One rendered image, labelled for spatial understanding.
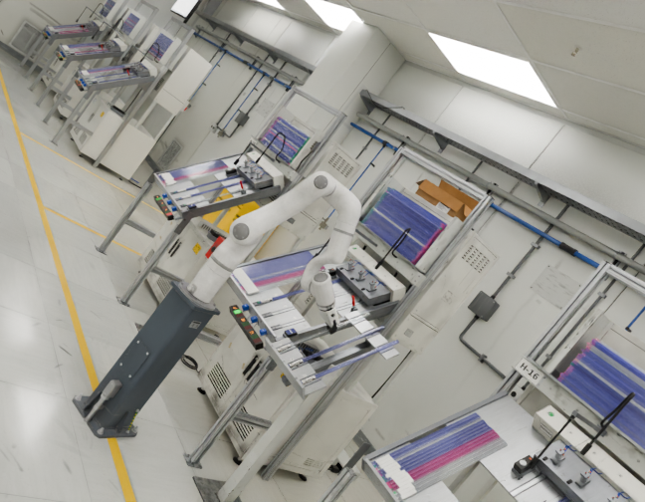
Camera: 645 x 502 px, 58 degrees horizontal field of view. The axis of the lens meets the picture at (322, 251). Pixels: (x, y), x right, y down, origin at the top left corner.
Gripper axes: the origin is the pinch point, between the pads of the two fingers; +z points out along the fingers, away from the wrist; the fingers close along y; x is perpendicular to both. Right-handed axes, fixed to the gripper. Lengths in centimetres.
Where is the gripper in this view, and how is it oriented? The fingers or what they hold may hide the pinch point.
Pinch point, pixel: (330, 328)
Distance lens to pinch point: 268.9
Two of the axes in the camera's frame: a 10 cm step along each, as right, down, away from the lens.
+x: -8.5, 4.2, -3.2
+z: 1.5, 7.7, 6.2
